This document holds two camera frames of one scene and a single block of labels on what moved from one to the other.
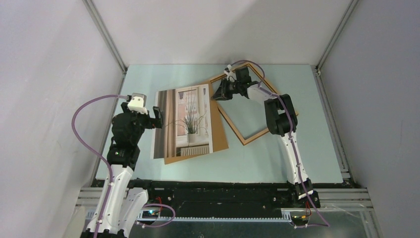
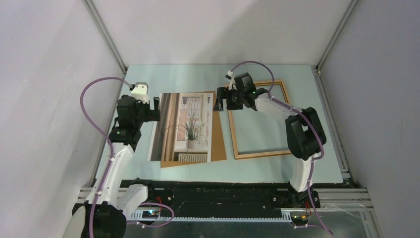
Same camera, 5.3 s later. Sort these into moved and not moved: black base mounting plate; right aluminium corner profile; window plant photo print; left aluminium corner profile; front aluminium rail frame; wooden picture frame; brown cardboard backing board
Moved: wooden picture frame; brown cardboard backing board; window plant photo print
Not moved: left aluminium corner profile; black base mounting plate; right aluminium corner profile; front aluminium rail frame
